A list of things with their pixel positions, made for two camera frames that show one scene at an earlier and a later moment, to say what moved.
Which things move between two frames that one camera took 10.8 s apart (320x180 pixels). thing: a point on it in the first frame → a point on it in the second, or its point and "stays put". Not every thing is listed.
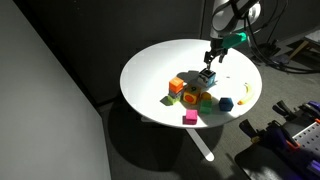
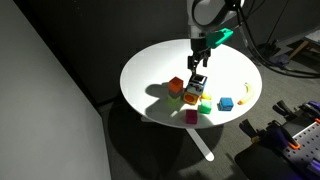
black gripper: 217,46 → 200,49
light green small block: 171,100 stays put
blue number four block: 206,77 → 196,84
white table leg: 202,147 stays put
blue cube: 226,104 stays put
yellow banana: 249,93 stays put
